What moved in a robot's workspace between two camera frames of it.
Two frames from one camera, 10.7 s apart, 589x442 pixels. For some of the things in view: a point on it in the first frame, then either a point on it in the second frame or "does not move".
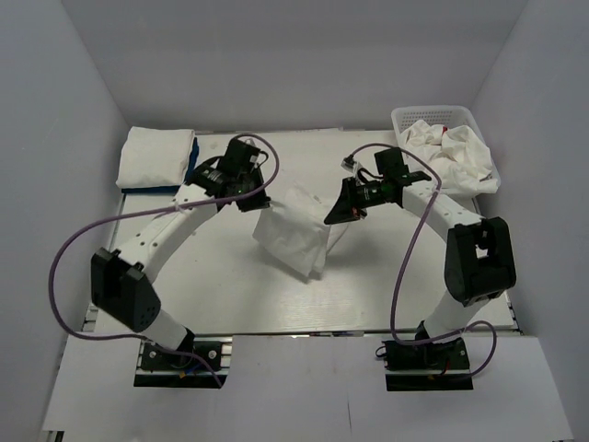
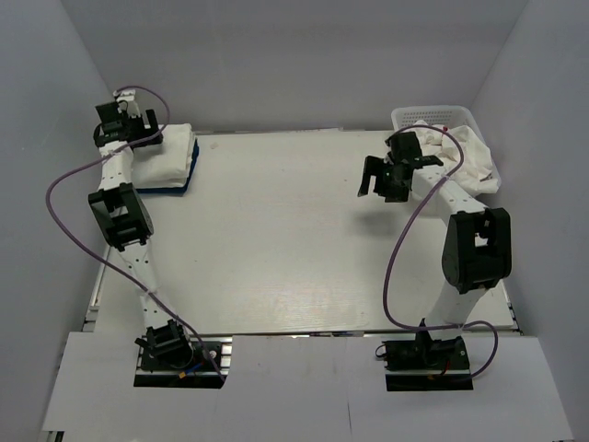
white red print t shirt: x=456 y=153 does not move
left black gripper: x=258 y=202 → x=149 y=135
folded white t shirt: x=155 y=157 does not move
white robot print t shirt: x=293 y=232 → x=165 y=164
